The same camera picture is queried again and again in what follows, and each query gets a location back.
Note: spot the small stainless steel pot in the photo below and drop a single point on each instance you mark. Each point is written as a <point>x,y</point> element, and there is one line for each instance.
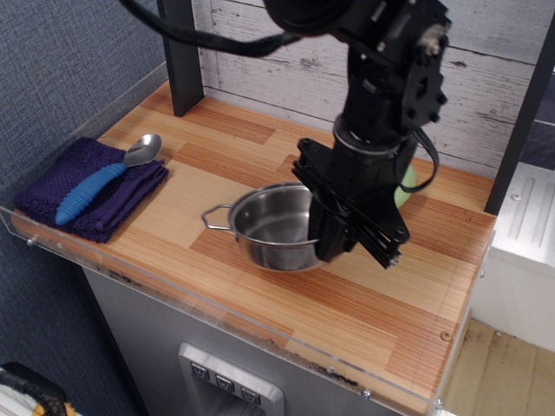
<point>271,227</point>

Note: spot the black and yellow object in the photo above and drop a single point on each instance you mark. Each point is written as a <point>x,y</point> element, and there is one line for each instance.
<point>25,392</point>

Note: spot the black vertical post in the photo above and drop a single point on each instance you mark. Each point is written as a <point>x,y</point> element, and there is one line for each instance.
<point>182,61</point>
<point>530,106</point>

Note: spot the white toy sink unit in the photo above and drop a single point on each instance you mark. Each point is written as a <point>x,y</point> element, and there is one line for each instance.
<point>514,291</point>

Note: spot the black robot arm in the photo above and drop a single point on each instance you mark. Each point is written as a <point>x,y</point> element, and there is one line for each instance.
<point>394,79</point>

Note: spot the black left vertical post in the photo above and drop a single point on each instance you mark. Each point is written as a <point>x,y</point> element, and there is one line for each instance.
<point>182,61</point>

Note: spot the clear acrylic table guard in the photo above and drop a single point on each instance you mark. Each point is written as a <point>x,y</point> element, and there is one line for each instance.
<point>241,136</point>

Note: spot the purple folded towel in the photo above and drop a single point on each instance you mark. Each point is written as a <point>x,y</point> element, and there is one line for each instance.
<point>111,207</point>

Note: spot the black right vertical post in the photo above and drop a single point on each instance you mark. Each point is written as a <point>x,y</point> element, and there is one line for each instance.
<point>530,106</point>

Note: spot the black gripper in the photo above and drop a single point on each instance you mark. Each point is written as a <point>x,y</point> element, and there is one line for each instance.
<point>353,194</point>

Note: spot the grey toy cabinet front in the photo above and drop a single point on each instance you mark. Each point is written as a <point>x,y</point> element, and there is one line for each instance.
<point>324,362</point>

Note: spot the silver button panel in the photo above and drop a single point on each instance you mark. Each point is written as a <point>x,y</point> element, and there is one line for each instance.
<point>217,387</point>

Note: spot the blue handled metal spoon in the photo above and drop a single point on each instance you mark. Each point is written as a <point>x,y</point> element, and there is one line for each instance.
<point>142,152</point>

